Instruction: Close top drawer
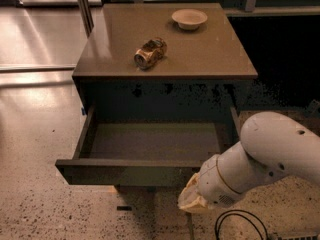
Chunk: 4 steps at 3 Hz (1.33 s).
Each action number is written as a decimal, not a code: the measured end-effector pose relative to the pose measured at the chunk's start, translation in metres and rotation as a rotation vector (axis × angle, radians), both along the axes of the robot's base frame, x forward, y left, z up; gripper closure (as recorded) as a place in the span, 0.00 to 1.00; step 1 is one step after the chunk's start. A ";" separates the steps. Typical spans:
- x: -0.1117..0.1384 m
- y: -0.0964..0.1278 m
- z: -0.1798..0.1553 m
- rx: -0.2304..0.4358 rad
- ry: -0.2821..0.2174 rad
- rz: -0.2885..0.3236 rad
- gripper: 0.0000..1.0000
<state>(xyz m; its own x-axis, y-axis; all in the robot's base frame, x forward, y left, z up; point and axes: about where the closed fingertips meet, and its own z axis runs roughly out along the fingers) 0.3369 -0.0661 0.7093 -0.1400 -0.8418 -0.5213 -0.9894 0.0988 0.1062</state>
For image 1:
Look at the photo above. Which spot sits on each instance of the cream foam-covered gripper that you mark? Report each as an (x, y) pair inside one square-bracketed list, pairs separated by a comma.
[(216, 181)]

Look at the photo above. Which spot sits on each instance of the drawer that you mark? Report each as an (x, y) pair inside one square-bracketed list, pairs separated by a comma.
[(147, 153)]

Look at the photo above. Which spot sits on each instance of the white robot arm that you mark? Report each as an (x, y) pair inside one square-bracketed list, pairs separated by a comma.
[(271, 146)]

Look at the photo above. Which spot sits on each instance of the dark drawer cabinet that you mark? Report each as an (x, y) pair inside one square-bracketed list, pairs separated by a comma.
[(187, 82)]

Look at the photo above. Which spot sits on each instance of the crushed gold can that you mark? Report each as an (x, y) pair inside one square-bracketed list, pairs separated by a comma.
[(150, 53)]

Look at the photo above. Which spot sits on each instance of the white shallow bowl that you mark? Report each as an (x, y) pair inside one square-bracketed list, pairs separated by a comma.
[(189, 19)]

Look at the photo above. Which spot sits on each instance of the metal window frame post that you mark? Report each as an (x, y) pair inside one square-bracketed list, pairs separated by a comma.
[(86, 16)]

